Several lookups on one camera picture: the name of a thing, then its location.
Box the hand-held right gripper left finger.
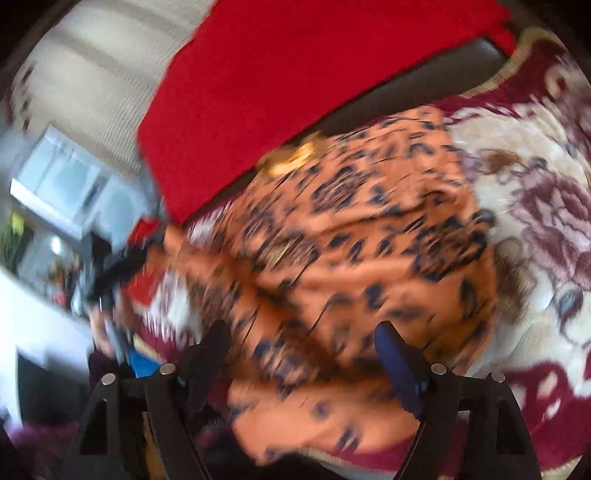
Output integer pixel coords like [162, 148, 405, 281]
[69, 320, 232, 480]

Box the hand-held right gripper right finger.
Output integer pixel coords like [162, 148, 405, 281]
[373, 322, 542, 480]

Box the orange floral garment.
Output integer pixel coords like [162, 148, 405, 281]
[117, 105, 499, 464]

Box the red tin box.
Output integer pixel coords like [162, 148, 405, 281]
[124, 215, 165, 308]

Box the beige dotted curtain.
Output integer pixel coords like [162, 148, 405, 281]
[9, 0, 218, 181]

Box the maroon cream floral blanket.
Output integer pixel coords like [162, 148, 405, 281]
[124, 27, 591, 476]

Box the red blanket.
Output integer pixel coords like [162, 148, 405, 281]
[137, 0, 517, 227]

